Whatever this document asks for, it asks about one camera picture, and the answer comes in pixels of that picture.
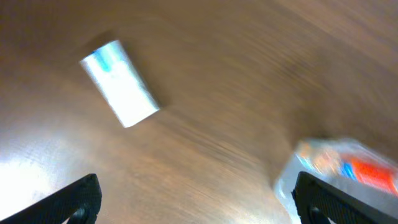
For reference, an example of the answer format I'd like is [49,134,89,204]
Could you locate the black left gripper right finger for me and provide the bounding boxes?
[292,171,397,224]

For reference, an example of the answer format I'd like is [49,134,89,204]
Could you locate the white Panadol box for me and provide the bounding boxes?
[80,40,160,128]

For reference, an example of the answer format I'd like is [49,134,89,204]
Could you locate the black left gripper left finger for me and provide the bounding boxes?
[1,174,102,224]

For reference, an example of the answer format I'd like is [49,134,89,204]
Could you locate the orange tube white cap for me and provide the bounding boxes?
[341,156,397,196]

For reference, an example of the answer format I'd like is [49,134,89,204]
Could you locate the small jar gold lid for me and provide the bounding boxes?
[296,141,341,175]

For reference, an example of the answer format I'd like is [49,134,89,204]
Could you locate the clear plastic container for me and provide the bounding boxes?
[274,139,397,223]

